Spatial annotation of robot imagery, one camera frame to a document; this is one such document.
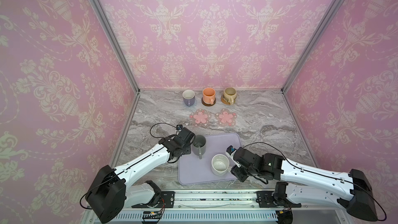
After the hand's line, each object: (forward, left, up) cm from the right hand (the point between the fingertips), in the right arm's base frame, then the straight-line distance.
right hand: (233, 170), depth 76 cm
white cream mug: (+5, +6, -6) cm, 9 cm away
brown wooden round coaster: (+46, +10, -5) cm, 47 cm away
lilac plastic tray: (+2, +21, -6) cm, 22 cm away
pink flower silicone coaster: (+37, -2, -9) cm, 38 cm away
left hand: (+13, +24, 0) cm, 27 cm away
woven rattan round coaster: (+49, -2, -6) cm, 50 cm away
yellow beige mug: (+51, -6, 0) cm, 52 cm away
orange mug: (+49, +9, +2) cm, 50 cm away
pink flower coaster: (+38, +15, -8) cm, 41 cm away
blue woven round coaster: (+50, +19, -6) cm, 54 cm away
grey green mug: (+16, +17, -5) cm, 24 cm away
